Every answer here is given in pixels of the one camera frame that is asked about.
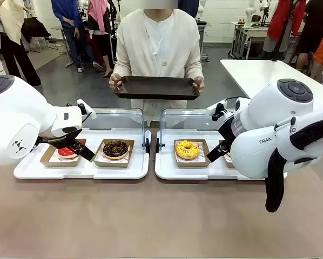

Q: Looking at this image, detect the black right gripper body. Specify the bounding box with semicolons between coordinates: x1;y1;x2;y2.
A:
217;115;237;148

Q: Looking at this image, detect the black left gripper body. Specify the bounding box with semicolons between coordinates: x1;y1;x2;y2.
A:
38;128;83;148

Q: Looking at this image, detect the red glazed donut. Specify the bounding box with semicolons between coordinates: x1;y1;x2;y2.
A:
57;147;80;159
39;139;87;167

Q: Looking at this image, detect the dark sprinkled donut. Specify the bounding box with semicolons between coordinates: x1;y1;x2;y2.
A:
218;139;235;168

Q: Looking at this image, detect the dark brown serving tray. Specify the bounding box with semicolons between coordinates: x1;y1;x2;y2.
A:
113;76;201;101

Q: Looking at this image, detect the person's right forearm cream sleeve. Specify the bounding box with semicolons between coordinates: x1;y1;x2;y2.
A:
113;52;132;79

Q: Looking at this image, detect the person's left forearm cream sleeve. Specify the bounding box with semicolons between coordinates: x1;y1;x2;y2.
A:
187;52;204;80

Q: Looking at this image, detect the yellow sprinkled donut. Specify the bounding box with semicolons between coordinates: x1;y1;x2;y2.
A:
173;139;212;168
174;140;200;160

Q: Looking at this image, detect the chocolate glazed donut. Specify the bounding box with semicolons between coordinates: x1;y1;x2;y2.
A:
103;140;129;160

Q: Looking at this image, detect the person in cream cardigan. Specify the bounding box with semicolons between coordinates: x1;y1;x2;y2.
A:
109;0;205;128

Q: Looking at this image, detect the person's left hand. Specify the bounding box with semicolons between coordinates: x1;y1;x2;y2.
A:
191;76;205;95

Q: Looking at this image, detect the person's right hand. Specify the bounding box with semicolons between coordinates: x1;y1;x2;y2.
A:
109;72;124;93

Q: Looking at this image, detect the white display tray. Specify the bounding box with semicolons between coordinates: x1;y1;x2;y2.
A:
13;128;151;181
154;129;267;181

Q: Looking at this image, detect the clear hinged display lid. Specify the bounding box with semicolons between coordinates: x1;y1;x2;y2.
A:
82;107;151;155
155;108;232;154

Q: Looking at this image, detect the large white table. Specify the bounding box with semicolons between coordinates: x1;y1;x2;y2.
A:
220;59;323;100

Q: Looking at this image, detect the bystander in black wide trousers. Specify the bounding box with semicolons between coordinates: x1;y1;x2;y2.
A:
0;0;42;86

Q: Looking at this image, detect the black stand pole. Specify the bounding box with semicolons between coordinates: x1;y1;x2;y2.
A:
271;20;293;63

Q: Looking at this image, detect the white background workbench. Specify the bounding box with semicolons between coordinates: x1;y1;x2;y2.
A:
230;21;270;60

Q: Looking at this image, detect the bystander in blue jacket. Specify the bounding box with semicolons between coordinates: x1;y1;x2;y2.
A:
51;0;84;73

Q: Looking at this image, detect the bystander in red top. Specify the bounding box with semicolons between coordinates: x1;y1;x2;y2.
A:
263;0;307;53

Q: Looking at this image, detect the bystander in pink hoodie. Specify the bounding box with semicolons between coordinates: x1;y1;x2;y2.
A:
87;0;116;78

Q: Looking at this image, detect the bystander in black t-shirt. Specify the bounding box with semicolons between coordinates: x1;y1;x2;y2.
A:
296;0;323;71

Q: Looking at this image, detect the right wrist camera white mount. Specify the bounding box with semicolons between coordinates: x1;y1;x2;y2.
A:
206;99;229;122

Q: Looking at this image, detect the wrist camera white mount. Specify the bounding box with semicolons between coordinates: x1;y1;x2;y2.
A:
206;99;229;122
76;99;97;121

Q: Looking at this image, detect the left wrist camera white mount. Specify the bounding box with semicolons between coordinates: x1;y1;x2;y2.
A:
76;99;97;121

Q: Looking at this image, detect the thick black cable sleeve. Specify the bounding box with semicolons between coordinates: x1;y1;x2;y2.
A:
265;114;323;213

